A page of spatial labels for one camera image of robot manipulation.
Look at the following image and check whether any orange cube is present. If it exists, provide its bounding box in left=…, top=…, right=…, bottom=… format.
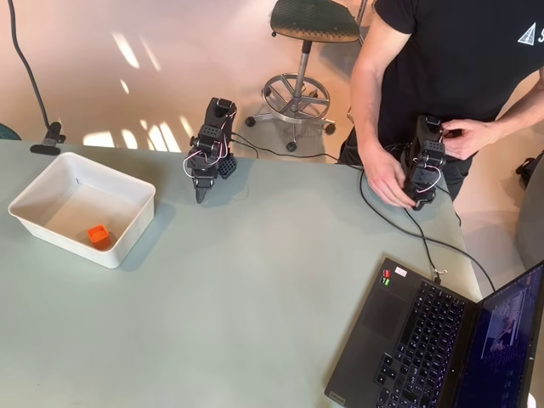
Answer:
left=87, top=224, right=112, bottom=250

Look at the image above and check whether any black leader arm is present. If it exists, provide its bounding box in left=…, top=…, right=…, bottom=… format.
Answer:
left=399, top=114, right=448, bottom=212

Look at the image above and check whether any person's bare right forearm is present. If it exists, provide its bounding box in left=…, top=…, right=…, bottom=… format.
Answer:
left=350, top=84, right=386, bottom=171

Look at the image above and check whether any person's bare left forearm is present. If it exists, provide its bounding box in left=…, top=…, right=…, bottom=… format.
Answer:
left=488, top=78, right=544, bottom=137

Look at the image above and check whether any white plastic bin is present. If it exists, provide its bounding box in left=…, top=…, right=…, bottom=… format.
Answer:
left=7, top=151, right=156, bottom=269

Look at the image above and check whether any person's right hand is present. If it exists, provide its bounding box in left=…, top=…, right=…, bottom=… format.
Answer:
left=365, top=159, right=420, bottom=209

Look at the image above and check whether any person's left hand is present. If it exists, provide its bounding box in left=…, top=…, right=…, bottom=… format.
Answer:
left=441, top=118, right=498, bottom=161

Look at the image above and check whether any green stool with chrome base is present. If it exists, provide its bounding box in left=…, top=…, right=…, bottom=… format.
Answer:
left=245, top=0, right=360, bottom=153

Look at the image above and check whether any black Lenovo laptop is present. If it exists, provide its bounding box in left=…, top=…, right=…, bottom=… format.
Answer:
left=324, top=257, right=544, bottom=408

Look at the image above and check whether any person in black t-shirt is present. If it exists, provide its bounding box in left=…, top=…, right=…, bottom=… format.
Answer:
left=338, top=0, right=544, bottom=201

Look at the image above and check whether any black bag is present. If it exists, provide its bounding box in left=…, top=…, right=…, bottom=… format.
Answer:
left=515, top=155, right=544, bottom=190

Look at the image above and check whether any grey beanbag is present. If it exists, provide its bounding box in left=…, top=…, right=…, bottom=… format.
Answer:
left=515, top=169, right=544, bottom=271

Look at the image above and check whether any black cable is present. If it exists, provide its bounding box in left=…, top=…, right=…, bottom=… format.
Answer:
left=231, top=132, right=366, bottom=171
left=360, top=144, right=497, bottom=294
left=405, top=207, right=443, bottom=286

